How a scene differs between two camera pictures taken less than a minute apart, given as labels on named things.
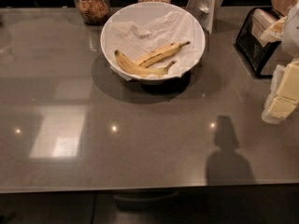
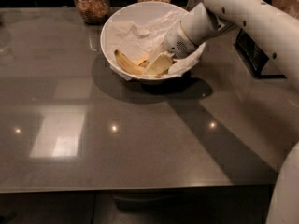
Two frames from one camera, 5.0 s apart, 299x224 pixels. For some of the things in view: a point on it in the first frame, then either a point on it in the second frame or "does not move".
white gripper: [291, 35] → [175, 43]
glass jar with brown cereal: [92, 3] does not move
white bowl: [152, 42] does not move
